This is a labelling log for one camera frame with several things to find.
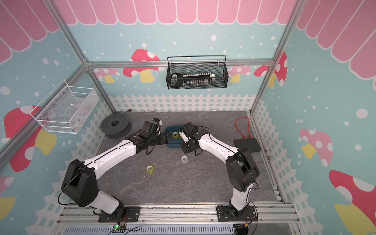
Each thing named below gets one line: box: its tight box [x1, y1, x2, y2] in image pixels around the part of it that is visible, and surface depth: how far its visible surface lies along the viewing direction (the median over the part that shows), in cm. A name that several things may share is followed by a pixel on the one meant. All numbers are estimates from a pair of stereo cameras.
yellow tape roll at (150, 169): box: [145, 164, 155, 174], surface depth 91 cm
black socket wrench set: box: [170, 72, 216, 89], surface depth 90 cm
